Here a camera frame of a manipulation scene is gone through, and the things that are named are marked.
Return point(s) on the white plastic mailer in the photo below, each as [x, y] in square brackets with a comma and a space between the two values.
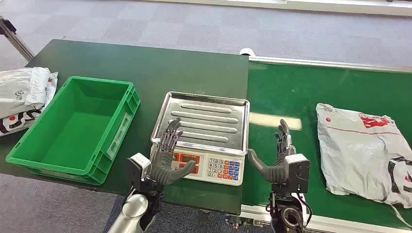
[38, 85]

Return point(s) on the metal stand leg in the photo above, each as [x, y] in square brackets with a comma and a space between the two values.
[16, 40]

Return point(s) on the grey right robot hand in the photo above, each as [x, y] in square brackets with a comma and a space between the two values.
[275, 173]

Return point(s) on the steel scale tray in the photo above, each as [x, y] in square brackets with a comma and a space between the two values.
[212, 119]

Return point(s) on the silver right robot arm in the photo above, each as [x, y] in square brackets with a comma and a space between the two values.
[288, 215]

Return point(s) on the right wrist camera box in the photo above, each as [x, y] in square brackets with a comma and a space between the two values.
[297, 172]

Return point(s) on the grey plastic package red print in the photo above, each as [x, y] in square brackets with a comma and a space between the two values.
[357, 154]

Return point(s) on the white conveyor roller cap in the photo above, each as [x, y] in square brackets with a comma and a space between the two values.
[247, 52]

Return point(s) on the conveyor underside bracket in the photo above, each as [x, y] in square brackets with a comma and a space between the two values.
[239, 221]

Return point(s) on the grey package black print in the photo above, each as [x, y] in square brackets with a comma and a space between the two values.
[13, 96]

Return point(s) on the green conveyor belt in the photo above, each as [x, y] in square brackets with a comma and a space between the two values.
[322, 83]

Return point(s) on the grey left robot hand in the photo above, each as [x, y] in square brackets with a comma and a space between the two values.
[162, 167]

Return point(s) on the green plastic crate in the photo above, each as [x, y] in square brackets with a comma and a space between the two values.
[74, 135]

